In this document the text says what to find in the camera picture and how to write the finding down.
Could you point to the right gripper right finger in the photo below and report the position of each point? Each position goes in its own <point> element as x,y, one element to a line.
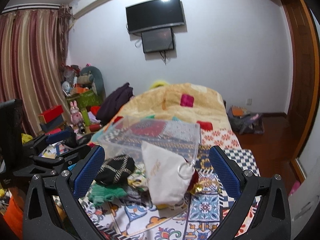
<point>272,219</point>

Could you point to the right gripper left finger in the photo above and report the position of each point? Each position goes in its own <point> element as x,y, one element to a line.
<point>52,208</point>

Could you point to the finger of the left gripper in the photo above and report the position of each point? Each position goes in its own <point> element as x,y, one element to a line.
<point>41,142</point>
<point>47,167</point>

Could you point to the green knitted cloth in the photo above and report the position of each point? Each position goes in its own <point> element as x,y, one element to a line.
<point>100,193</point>

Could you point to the black gold-patterned soft item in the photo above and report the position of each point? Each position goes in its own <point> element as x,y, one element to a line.
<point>115,170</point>

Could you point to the red velvet item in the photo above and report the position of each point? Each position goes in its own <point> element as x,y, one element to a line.
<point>194,180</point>

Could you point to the white cloth pouch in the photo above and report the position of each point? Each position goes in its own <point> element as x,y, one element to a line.
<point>168,174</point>

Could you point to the pink rabbit figure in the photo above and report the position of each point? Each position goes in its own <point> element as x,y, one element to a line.
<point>76,116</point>

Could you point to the red cylinder can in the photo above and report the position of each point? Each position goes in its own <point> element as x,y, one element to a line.
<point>95,127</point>

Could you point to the green bottle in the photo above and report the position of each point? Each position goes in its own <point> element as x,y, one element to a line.
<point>85,117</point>

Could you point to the red gift box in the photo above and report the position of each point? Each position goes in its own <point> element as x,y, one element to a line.
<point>50,114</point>

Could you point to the green cardboard box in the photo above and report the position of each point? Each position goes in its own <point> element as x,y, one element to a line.
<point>88,98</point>

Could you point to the clear plastic storage box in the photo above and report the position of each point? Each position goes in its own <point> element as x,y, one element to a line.
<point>126,136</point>

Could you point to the dark purple garment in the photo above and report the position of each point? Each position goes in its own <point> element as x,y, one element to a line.
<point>113,103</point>

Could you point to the grey shark plush toy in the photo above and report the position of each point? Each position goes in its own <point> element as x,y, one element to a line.
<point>91,76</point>

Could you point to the patterned tile bedsheet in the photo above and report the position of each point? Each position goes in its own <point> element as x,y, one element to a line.
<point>196,217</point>

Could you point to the striped red curtain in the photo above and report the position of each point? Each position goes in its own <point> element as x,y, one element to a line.
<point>34,46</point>

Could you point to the yellow fuzzy item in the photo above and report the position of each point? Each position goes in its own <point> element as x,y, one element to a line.
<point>158,83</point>

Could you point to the bag on floor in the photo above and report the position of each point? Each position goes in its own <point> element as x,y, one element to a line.
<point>244,121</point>

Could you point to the beige fleece blanket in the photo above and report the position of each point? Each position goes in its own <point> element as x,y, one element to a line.
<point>186,102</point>

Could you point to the white air conditioner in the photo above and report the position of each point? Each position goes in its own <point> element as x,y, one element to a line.
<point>82,7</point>

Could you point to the brown wooden door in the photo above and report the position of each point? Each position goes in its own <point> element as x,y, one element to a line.
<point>305,80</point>

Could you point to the small black wall monitor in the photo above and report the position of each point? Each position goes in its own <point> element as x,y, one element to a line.
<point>158,40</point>

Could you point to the wall-mounted black television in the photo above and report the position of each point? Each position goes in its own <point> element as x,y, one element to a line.
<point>154,14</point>

